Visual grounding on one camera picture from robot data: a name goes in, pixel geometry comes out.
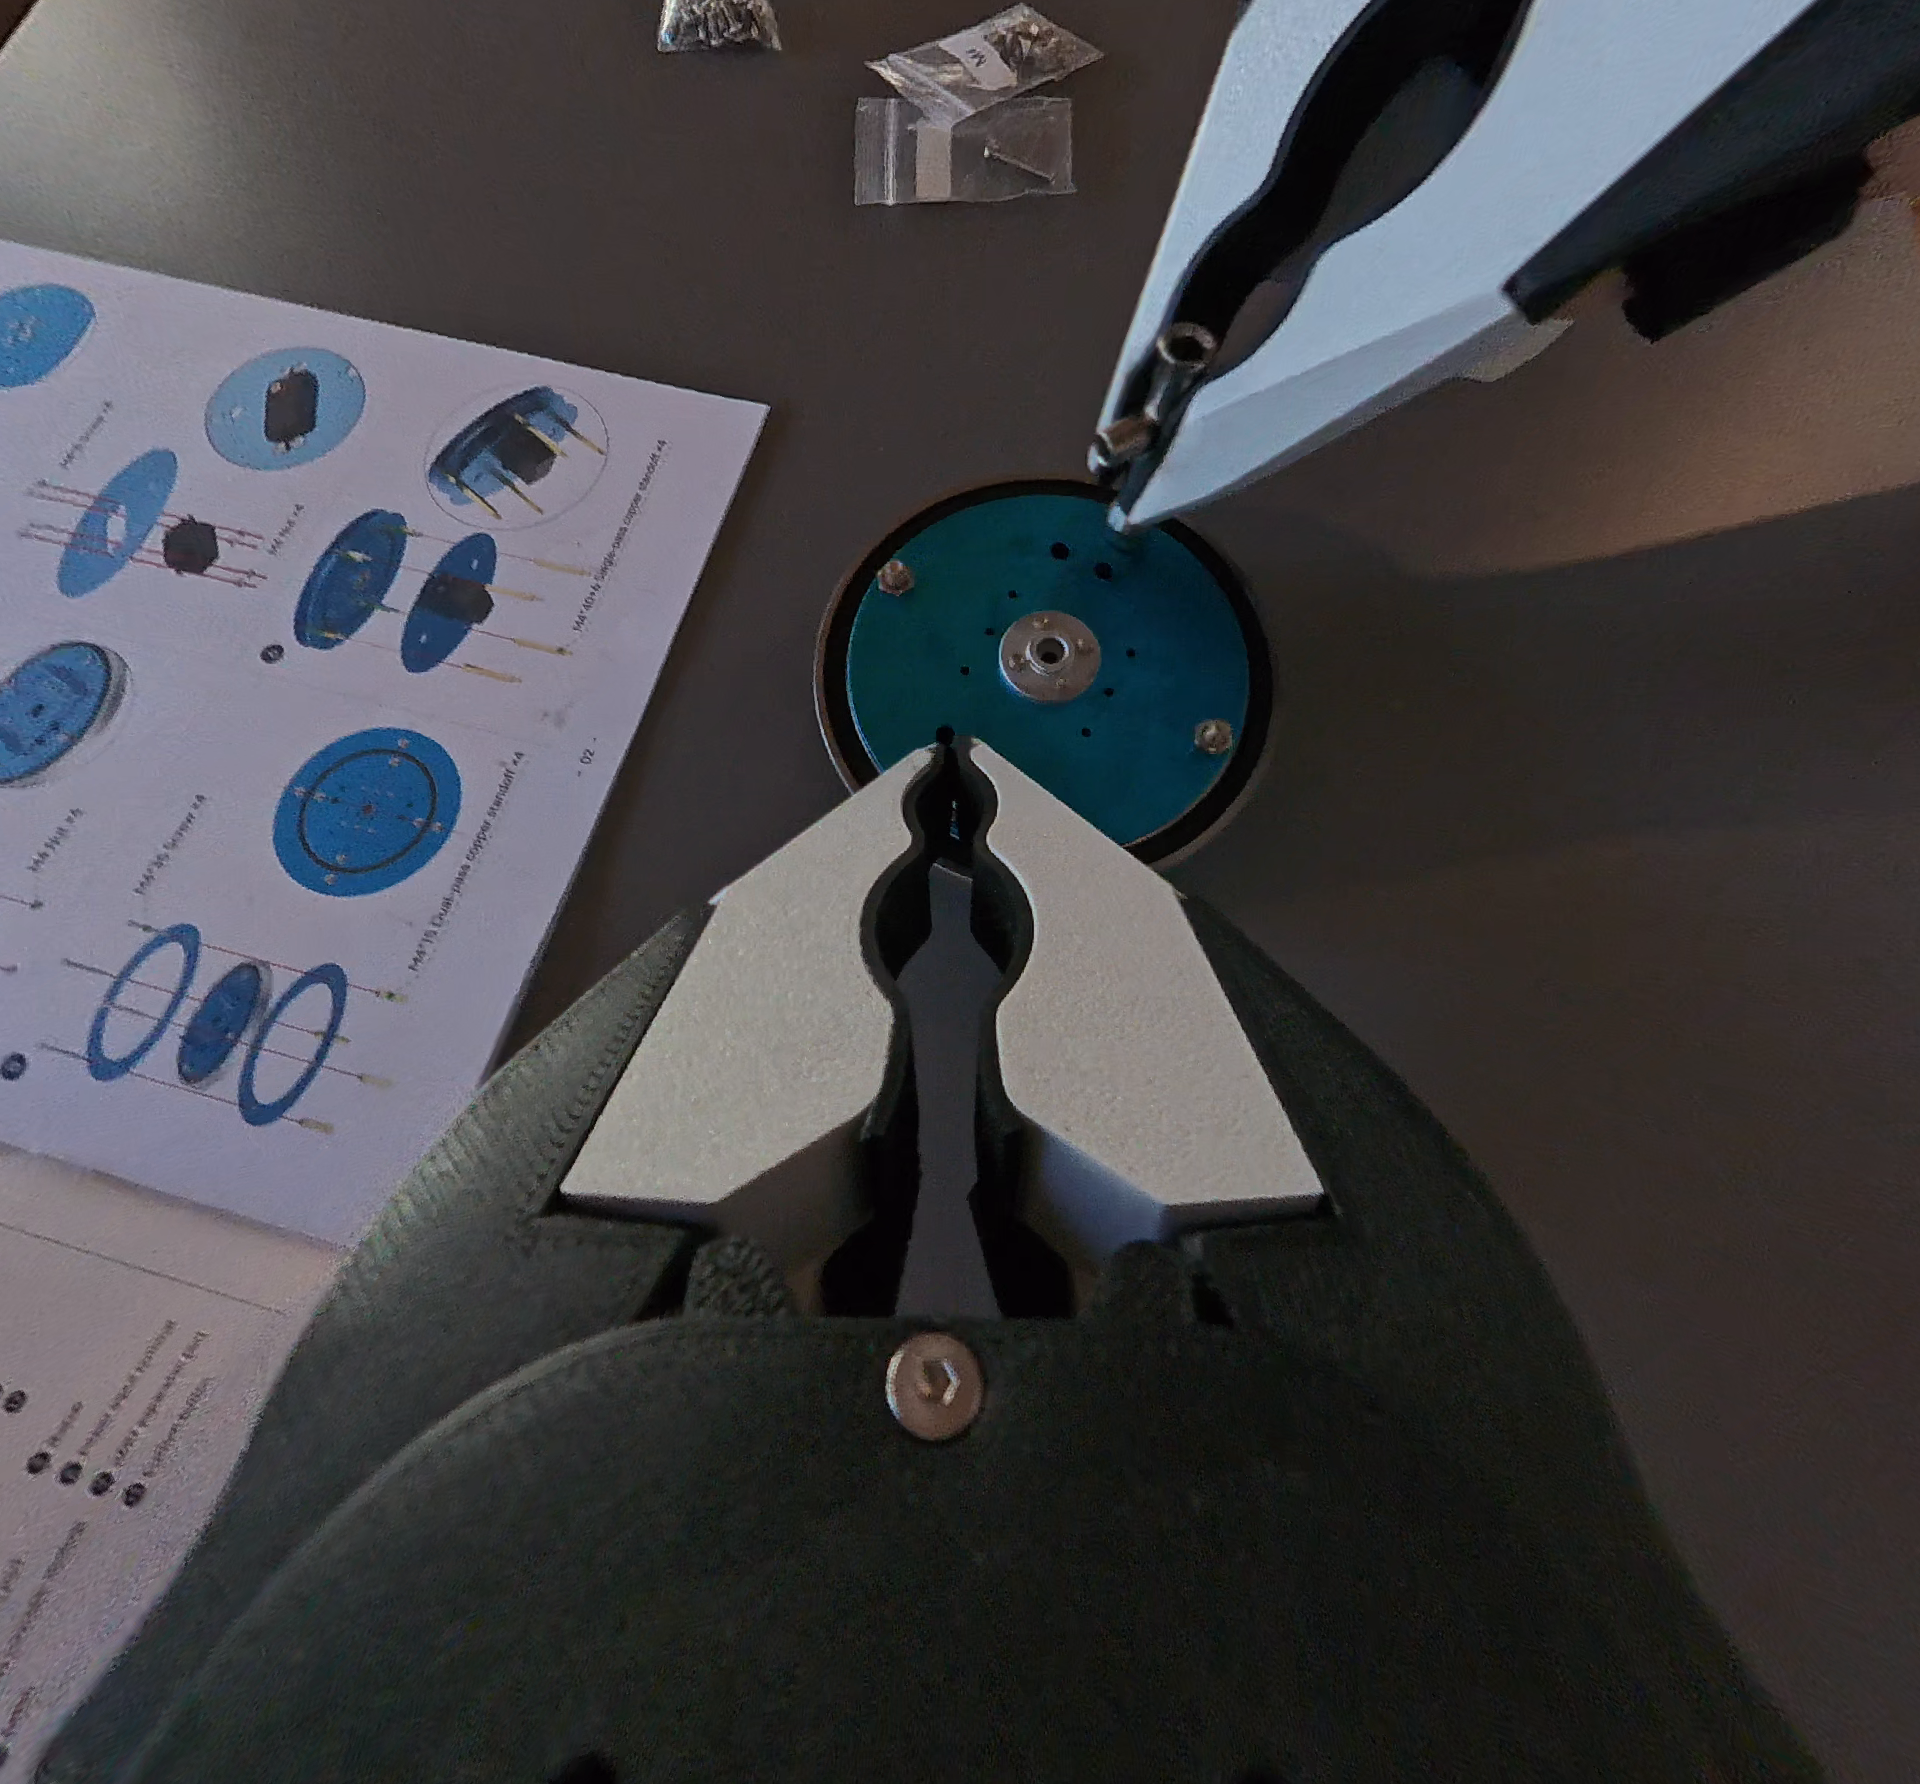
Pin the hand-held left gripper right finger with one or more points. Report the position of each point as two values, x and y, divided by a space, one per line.
1156 1063

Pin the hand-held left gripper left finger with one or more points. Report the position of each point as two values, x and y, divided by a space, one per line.
720 1063

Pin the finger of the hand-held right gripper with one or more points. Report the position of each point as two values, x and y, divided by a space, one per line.
1425 240
1275 119

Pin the metal cross socket wrench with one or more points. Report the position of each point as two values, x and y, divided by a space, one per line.
1156 398

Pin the blue disc with black rim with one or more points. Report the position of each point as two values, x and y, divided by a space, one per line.
1081 704

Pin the clear plastic parts bag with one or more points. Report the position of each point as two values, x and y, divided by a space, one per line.
990 60
961 149

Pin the instruction sheet with blue drawings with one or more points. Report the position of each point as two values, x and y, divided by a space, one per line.
601 615

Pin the instruction sheet with circuit board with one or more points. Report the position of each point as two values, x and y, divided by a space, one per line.
89 1439

